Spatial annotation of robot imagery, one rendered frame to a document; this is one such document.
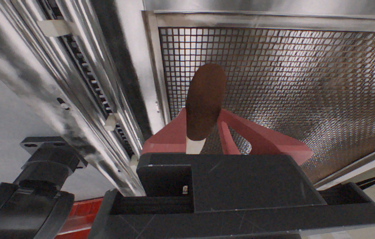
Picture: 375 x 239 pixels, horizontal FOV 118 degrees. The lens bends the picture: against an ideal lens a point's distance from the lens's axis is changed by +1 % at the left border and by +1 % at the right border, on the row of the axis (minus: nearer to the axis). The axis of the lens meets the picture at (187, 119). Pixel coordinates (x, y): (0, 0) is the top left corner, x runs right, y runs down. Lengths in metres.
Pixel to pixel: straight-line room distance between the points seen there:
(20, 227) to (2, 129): 0.19
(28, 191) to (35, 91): 0.16
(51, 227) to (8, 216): 0.06
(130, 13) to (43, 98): 0.17
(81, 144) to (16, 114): 0.12
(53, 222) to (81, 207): 0.39
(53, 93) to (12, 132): 0.19
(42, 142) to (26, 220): 0.14
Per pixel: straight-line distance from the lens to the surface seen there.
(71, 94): 0.24
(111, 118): 0.25
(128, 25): 0.22
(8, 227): 0.33
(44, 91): 0.25
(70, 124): 0.27
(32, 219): 0.33
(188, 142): 0.22
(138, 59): 0.22
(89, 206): 0.71
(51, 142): 0.38
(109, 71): 0.19
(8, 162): 0.53
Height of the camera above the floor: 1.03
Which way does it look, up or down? 47 degrees down
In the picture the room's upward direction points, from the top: 164 degrees clockwise
